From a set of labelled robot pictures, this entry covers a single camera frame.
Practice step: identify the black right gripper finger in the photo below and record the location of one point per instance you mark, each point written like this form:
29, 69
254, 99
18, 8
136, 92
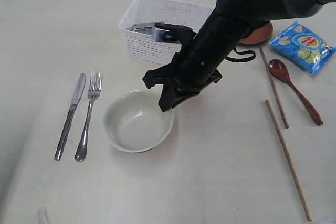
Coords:
168, 99
180, 97

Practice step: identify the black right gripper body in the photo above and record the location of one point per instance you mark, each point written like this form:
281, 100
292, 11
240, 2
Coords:
191, 69

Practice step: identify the white ceramic bowl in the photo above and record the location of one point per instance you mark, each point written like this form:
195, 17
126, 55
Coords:
134, 123

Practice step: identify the stainless steel cup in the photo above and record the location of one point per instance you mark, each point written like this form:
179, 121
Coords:
148, 28

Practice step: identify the wooden chopstick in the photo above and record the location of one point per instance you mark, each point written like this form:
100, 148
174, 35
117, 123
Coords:
280, 107
289, 161

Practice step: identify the silver fork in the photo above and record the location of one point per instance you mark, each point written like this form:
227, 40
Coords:
94, 91

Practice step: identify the brown wooden plate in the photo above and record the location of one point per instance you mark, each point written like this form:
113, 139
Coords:
258, 36

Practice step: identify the dark wooden spoon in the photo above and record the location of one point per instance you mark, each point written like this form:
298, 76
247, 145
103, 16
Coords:
279, 70

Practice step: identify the silver table knife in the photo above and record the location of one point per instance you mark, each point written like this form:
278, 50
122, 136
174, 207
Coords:
67, 125

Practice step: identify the blue chips snack bag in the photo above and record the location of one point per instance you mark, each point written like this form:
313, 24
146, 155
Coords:
303, 47

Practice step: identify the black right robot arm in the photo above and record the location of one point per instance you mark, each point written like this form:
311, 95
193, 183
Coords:
234, 20

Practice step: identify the white perforated plastic basket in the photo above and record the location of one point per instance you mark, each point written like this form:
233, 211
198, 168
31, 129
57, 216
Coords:
140, 45

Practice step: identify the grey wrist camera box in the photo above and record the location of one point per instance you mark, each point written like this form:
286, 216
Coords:
170, 33

